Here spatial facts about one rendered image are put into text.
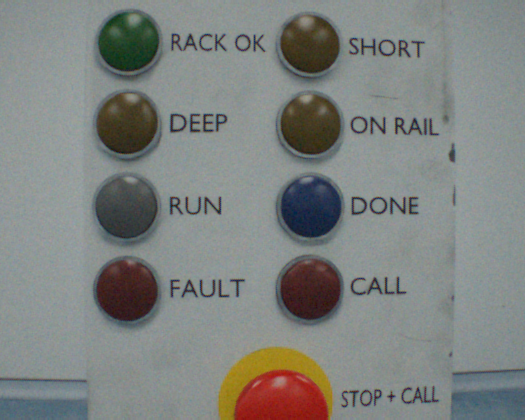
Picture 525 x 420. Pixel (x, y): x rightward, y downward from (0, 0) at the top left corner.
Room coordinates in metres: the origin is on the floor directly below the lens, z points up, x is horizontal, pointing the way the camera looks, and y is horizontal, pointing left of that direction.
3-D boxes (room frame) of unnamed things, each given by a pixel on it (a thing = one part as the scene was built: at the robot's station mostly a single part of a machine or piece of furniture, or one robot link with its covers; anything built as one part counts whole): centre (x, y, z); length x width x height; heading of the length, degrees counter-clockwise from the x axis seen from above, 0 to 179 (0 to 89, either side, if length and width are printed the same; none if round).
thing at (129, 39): (0.31, 0.06, 1.12); 0.03 x 0.01 x 0.03; 96
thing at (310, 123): (0.32, -0.02, 1.09); 0.03 x 0.01 x 0.03; 96
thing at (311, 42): (0.32, -0.02, 1.12); 0.03 x 0.01 x 0.03; 96
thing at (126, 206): (0.31, 0.06, 1.05); 0.03 x 0.01 x 0.03; 96
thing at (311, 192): (0.32, -0.02, 1.05); 0.03 x 0.01 x 0.03; 96
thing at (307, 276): (0.32, -0.02, 1.02); 0.03 x 0.01 x 0.03; 96
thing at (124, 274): (0.31, 0.06, 1.02); 0.03 x 0.01 x 0.03; 96
